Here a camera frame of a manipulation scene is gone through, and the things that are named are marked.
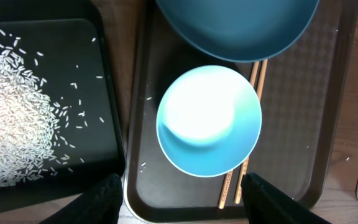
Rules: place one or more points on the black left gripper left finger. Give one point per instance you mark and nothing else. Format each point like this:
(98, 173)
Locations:
(99, 204)

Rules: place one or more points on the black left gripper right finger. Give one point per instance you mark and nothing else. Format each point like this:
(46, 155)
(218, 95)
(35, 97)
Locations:
(265, 204)

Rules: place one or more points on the light blue bowl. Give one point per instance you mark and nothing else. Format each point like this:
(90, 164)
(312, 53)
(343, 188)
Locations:
(208, 121)

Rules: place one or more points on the white rice pile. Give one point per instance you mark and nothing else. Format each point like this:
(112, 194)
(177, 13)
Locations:
(28, 122)

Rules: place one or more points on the wooden chopstick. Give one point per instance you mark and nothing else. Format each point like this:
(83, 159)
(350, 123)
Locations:
(228, 176)
(257, 79)

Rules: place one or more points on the dark blue plate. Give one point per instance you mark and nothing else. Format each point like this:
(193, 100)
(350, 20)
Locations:
(239, 30)

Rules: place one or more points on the black waste tray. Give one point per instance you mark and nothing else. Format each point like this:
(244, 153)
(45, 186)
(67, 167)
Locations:
(64, 43)

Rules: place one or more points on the brown serving tray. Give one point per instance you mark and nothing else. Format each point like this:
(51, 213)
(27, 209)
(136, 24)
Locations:
(300, 104)

